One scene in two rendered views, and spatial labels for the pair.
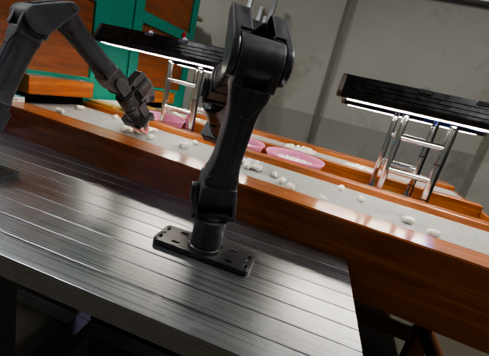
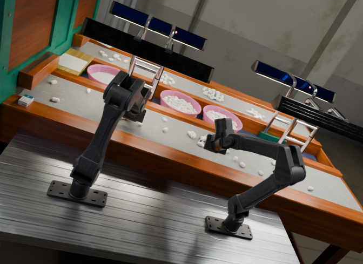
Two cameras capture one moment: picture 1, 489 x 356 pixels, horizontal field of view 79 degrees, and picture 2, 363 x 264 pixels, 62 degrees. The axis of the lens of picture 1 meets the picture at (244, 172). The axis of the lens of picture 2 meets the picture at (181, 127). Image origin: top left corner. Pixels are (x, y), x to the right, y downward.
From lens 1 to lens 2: 94 cm
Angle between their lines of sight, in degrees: 28
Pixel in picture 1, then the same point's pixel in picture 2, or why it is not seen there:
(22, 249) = (173, 255)
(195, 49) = (179, 61)
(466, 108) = (337, 124)
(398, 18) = not seen: outside the picture
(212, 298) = (249, 257)
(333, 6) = not seen: outside the picture
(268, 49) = (299, 176)
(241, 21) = (290, 163)
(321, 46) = not seen: outside the picture
